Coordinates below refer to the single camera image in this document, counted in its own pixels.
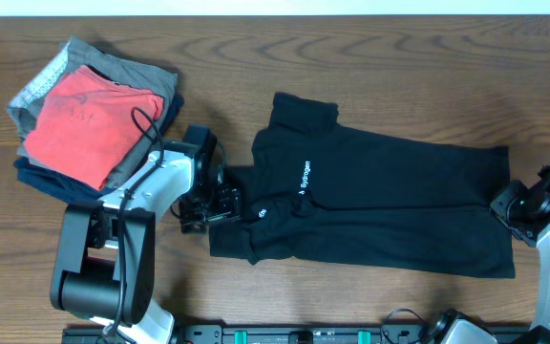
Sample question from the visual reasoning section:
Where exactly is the grey folded garment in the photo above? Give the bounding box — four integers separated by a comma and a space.
7, 37, 178, 188

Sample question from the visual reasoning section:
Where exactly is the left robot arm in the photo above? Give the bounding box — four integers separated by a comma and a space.
50, 139, 239, 344

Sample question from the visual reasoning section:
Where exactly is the navy folded garment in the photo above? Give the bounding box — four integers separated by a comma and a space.
12, 92, 185, 217

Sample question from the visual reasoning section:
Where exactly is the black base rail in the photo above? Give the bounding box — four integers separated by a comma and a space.
61, 323, 529, 344

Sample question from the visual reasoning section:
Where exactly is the black polo shirt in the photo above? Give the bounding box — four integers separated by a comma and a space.
209, 93, 515, 279

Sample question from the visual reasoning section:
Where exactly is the red folded shirt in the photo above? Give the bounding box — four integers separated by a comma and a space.
24, 65, 164, 190

